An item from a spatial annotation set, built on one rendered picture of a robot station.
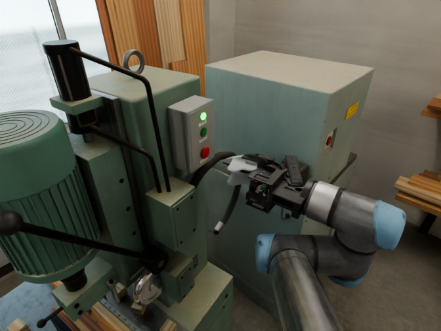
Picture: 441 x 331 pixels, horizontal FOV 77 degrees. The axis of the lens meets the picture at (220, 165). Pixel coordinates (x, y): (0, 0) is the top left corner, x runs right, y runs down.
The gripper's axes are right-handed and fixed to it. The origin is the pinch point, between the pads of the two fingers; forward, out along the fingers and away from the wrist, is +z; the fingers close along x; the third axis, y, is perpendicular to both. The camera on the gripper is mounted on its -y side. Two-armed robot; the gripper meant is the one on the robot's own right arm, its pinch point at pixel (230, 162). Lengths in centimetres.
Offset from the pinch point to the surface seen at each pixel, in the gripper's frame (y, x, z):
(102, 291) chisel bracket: 27.7, 34.0, 21.5
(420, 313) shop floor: -104, 135, -78
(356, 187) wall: -194, 120, -16
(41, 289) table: 35, 46, 47
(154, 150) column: 9.8, -3.1, 14.0
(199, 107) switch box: 0.6, -11.8, 8.1
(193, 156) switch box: 3.5, -0.5, 7.9
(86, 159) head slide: 23.2, -5.6, 18.7
